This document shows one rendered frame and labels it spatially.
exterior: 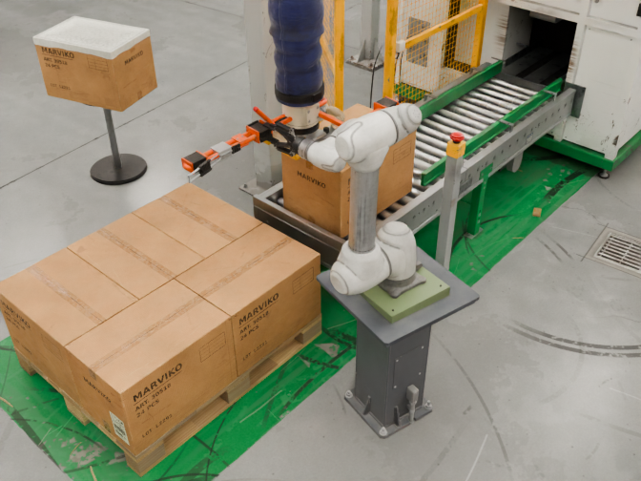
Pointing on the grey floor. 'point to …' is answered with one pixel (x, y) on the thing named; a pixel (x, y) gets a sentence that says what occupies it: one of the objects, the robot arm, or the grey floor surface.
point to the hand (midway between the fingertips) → (270, 132)
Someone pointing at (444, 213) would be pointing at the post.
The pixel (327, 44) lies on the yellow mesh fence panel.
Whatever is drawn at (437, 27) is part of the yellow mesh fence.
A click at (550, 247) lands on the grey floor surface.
